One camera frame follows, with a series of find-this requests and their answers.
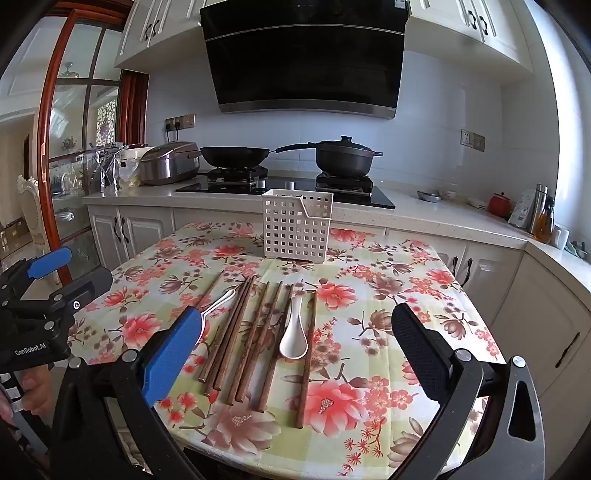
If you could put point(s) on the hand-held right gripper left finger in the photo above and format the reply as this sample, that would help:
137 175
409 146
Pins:
171 355

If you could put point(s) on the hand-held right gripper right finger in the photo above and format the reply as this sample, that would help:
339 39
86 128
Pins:
415 350

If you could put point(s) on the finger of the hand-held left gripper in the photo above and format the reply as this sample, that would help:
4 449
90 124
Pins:
48 263
87 287

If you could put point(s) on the set of wooden chopsticks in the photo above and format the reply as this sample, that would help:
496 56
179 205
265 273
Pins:
224 339

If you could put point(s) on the metal spoon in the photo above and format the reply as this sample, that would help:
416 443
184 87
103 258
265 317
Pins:
217 304

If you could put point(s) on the brown wooden chopstick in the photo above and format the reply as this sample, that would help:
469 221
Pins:
259 341

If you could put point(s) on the white ceramic spoon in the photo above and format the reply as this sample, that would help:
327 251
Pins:
294 346

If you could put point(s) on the white plastic utensil basket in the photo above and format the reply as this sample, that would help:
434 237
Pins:
295 230

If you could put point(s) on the person's left hand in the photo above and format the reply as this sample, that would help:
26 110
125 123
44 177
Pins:
34 392

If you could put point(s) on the white ornate chair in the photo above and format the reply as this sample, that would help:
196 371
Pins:
30 217

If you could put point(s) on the floral tablecloth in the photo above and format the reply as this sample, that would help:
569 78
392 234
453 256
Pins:
369 323

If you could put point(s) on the silver foil bag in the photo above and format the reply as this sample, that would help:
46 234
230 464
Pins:
107 173

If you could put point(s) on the clear plastic bag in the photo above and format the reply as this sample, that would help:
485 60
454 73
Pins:
128 170

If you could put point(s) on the silver rice cooker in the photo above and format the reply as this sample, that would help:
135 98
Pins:
168 164

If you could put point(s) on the small metal bowl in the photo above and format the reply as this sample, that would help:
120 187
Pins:
429 197

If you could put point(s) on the black gas cooktop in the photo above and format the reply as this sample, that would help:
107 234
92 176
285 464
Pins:
369 198

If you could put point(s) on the small white bowl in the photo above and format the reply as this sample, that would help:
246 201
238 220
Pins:
448 194

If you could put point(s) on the small white dish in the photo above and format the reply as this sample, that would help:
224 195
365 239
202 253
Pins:
478 203

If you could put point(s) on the red jar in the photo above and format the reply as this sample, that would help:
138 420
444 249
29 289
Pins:
500 206

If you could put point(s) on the red wooden glass door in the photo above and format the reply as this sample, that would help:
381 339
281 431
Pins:
134 110

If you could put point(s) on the white packet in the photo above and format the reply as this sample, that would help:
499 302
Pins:
521 210

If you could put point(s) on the oil bottle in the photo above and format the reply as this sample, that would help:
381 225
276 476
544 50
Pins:
546 228

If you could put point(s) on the white cup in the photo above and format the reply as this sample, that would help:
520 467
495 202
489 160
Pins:
561 237

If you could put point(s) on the steel bottle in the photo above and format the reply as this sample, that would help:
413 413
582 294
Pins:
538 207

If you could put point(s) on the black frying pan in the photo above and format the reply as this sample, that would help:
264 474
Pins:
235 156

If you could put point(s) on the black pot with lid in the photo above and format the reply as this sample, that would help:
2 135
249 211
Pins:
346 159

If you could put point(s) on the white upper cabinet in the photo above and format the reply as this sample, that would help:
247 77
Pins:
152 27
461 27

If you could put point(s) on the black range hood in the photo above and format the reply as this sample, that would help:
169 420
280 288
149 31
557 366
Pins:
304 60

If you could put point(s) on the wall socket with plug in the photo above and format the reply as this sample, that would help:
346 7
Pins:
184 121

